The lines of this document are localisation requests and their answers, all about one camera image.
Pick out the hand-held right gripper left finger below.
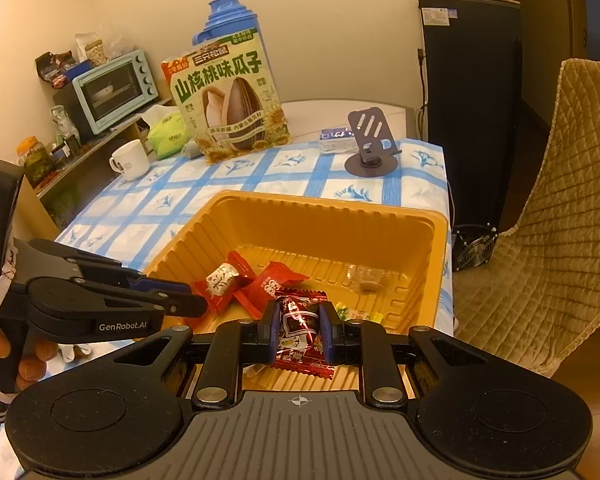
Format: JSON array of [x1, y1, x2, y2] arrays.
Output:
[[112, 302, 282, 409]]

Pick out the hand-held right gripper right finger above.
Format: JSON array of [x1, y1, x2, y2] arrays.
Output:
[[319, 302, 488, 409]]

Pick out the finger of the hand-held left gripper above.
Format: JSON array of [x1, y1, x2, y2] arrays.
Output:
[[25, 277, 210, 347], [27, 238, 193, 297]]

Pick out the dark red snack packet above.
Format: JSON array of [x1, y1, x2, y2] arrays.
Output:
[[272, 294, 337, 380]]

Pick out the red packet with round picture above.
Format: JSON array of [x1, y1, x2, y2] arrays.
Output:
[[193, 251, 257, 314]]

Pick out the clear tan candy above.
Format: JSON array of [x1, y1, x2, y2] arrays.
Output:
[[346, 264, 389, 294]]

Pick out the orange plastic tray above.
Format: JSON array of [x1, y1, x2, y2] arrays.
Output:
[[142, 189, 451, 392]]

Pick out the person's left hand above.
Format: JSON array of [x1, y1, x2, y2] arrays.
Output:
[[0, 316, 60, 392]]

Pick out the yellow green wrapped candy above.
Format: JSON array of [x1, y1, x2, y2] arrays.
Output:
[[334, 302, 384, 324]]

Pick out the red snack packet white label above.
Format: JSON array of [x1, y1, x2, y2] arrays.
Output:
[[234, 261, 312, 320]]

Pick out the jar with orange lid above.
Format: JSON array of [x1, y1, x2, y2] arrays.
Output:
[[16, 136, 57, 187]]

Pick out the blue checked tablecloth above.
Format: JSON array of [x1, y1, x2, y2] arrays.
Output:
[[0, 137, 454, 480]]

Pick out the wooden shelf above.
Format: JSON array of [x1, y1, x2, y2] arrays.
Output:
[[14, 104, 177, 232]]

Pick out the white mug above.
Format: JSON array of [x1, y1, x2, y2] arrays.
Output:
[[108, 139, 149, 181]]

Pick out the dark snack bags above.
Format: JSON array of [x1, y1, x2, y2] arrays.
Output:
[[34, 51, 77, 89]]

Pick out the green tissue pack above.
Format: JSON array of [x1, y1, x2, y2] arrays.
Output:
[[147, 114, 191, 161]]

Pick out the light blue toaster oven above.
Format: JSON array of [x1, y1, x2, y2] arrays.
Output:
[[72, 49, 159, 136]]

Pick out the black floor fan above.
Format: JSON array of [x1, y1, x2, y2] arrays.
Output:
[[452, 224, 499, 272]]

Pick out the clear bag of nuts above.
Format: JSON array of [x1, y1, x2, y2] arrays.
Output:
[[74, 31, 118, 67]]

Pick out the blue white tissue pack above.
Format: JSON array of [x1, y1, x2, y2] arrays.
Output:
[[319, 127, 362, 154]]

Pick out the sunflower seed bag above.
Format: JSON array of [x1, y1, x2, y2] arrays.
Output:
[[160, 29, 294, 166]]

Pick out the grey phone stand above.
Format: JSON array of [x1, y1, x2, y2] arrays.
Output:
[[344, 106, 402, 177]]

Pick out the beige quilted chair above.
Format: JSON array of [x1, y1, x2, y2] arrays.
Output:
[[451, 58, 600, 377]]

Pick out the black fridge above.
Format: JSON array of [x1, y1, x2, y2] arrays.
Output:
[[417, 0, 524, 234]]

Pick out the blue plastic jug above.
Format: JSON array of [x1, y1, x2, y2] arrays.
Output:
[[192, 0, 272, 62]]

